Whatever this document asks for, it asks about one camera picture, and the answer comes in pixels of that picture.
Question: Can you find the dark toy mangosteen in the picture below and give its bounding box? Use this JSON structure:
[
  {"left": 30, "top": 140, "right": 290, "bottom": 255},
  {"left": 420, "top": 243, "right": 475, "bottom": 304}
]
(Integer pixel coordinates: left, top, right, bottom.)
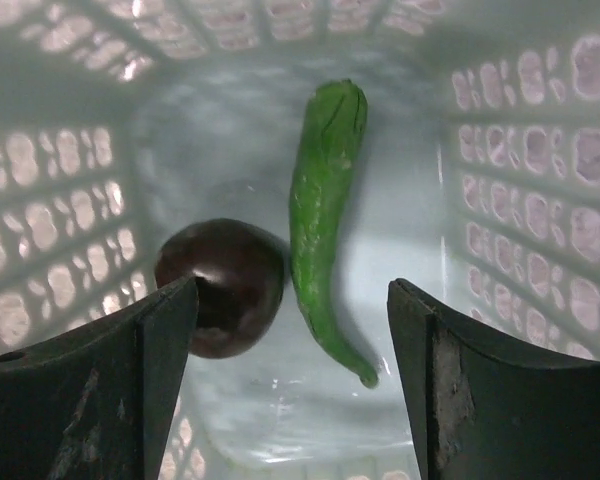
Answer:
[{"left": 154, "top": 218, "right": 289, "bottom": 360}]

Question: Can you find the light blue plastic basket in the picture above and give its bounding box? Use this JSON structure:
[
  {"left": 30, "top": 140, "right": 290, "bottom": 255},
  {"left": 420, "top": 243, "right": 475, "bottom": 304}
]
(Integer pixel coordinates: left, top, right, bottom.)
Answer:
[{"left": 0, "top": 0, "right": 600, "bottom": 480}]

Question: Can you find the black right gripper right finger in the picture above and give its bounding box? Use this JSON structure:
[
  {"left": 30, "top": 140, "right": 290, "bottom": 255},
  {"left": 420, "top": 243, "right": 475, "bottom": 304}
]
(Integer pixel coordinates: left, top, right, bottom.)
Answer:
[{"left": 387, "top": 279, "right": 600, "bottom": 479}]

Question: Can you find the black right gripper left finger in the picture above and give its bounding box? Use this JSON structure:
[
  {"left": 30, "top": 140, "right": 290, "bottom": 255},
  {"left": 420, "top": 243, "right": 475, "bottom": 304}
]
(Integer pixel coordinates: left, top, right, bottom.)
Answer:
[{"left": 0, "top": 278, "right": 198, "bottom": 479}]

